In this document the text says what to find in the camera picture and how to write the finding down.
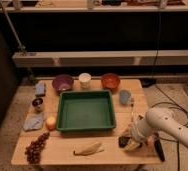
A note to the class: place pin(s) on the blue sponge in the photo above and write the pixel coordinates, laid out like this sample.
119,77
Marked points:
40,89

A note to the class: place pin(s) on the red yellow apple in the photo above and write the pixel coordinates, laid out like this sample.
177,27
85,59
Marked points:
50,123

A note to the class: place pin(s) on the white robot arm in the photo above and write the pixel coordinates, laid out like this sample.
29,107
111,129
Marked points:
156,119

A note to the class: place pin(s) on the purple bowl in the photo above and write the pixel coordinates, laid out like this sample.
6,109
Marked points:
63,82

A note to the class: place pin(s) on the black eraser block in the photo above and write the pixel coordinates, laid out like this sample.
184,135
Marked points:
122,141

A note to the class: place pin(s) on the orange bowl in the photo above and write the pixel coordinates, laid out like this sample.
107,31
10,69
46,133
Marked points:
110,81

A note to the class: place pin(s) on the metal diagonal pole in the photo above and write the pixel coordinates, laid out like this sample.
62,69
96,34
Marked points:
21,47

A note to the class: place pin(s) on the upper wooden shelf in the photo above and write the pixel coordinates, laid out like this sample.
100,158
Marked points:
94,5

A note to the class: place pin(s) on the lower wooden shelf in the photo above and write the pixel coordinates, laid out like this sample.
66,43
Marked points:
101,58

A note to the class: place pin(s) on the white cup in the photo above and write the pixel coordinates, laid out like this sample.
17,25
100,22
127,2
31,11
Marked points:
84,79

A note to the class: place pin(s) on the blue mug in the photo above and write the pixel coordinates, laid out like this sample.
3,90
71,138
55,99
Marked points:
124,97

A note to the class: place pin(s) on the green plastic tray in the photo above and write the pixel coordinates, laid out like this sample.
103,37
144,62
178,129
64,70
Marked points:
85,111

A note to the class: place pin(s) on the wooden shelf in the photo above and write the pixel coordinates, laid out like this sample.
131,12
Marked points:
94,5
101,58

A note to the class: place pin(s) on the yellow banana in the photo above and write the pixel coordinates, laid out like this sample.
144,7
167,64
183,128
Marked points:
89,149

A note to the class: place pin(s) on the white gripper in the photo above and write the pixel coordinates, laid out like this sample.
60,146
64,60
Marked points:
140,132

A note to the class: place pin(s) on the bunch of red grapes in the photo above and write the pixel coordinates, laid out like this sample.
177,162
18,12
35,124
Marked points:
33,151

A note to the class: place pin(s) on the small metal cup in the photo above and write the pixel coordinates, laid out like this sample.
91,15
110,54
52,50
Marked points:
37,103

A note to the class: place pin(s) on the black handled tool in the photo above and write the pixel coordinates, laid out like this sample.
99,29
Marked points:
158,147

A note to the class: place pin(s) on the grey blue cloth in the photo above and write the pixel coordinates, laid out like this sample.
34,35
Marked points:
33,122

